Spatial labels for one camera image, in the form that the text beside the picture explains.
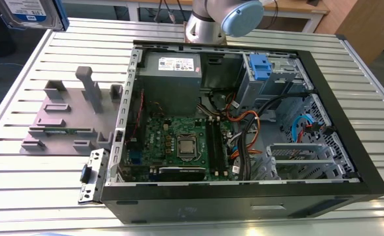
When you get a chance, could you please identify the orange and yellow wires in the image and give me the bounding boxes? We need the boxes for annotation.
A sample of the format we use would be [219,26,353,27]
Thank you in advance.
[227,110,261,158]

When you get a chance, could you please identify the thin red wire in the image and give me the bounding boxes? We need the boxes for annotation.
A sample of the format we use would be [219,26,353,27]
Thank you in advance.
[128,88,147,143]

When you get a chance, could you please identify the grey power supply unit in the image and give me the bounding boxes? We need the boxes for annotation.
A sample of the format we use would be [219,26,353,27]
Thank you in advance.
[135,51,203,118]

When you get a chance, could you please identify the blue floor cable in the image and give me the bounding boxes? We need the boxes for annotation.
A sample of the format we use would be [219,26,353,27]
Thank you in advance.
[0,63,28,72]

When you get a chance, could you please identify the grey parts rack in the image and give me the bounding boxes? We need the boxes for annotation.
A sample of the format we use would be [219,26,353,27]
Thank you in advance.
[20,65,124,156]

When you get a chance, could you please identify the black RAM slot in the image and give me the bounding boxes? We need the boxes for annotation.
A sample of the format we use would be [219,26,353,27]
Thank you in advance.
[215,117,229,177]

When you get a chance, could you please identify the black graphics card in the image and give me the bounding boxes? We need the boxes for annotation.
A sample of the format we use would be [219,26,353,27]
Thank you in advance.
[148,166,207,183]

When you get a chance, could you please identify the wooden cabinet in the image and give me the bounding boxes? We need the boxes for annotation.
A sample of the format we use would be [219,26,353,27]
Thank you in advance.
[312,0,384,66]

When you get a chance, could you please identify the grey metal drive cage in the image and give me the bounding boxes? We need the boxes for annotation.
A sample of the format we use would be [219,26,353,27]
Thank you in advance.
[235,52,315,119]

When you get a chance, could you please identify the wooden desk with white frame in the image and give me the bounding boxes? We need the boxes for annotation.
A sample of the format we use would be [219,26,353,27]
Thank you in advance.
[125,0,331,34]

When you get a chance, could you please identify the blue plastic drive latch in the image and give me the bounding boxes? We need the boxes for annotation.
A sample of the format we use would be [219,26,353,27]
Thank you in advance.
[248,53,273,81]

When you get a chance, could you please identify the green motherboard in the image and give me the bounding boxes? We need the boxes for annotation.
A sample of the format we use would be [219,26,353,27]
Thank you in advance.
[123,116,244,183]

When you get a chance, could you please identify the black PC case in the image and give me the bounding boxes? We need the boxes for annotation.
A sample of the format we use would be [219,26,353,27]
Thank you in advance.
[99,39,384,224]

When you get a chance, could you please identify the black chair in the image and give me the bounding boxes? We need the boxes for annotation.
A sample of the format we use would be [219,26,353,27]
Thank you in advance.
[0,14,16,58]

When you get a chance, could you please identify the thick black cable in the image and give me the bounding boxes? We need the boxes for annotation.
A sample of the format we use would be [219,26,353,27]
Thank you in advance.
[236,92,312,182]

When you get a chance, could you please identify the hard disk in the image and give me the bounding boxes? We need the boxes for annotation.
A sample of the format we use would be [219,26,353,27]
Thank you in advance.
[0,0,71,32]

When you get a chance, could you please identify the black power connector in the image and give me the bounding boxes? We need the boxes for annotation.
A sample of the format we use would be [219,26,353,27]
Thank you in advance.
[305,121,336,135]

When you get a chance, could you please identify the yellow and black wire bundle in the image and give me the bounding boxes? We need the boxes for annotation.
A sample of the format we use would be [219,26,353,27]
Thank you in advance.
[196,102,229,119]

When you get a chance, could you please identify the metal disk bay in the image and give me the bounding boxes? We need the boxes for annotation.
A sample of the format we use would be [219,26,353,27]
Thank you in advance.
[264,143,356,182]

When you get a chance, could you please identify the green RAM stick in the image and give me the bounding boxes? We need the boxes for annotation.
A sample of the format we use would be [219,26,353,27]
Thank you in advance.
[44,128,80,135]

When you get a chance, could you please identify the metal expansion card retainer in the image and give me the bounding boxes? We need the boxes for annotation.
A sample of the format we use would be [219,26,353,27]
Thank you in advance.
[77,148,112,205]

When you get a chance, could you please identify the CPU socket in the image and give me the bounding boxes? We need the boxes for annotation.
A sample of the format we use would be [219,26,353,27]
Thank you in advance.
[175,133,199,161]

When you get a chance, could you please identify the blue wire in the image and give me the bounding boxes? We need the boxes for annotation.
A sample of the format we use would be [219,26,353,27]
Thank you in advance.
[291,114,316,144]

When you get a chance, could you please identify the silver CPU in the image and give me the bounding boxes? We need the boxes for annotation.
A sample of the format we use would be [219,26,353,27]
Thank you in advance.
[177,140,196,155]

